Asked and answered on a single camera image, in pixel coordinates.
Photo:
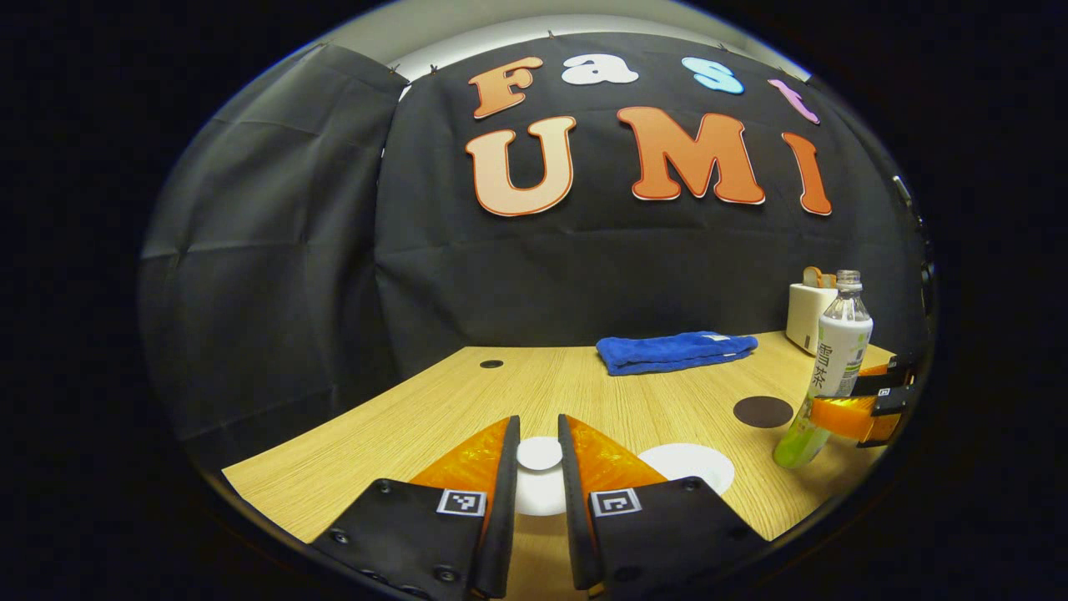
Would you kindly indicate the dark brown round coaster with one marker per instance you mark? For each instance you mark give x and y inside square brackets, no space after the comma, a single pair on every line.
[763,411]

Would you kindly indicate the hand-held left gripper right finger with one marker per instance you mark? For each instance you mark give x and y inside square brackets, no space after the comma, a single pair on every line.
[573,501]

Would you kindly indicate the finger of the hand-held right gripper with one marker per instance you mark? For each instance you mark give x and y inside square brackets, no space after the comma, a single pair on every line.
[897,371]
[851,417]

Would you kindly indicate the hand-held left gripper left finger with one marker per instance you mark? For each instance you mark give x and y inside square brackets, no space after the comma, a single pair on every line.
[505,501]

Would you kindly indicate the black backdrop cloth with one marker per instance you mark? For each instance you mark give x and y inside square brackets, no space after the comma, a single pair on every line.
[542,275]

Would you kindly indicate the white teacup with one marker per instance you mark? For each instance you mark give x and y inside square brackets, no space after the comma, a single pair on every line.
[688,463]

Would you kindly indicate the white green water bottle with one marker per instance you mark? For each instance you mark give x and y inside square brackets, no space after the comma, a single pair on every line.
[838,351]

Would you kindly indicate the white toaster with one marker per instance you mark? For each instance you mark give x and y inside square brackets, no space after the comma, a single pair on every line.
[805,321]

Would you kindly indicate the blue folded towel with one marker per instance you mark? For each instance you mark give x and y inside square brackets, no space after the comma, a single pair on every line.
[667,351]

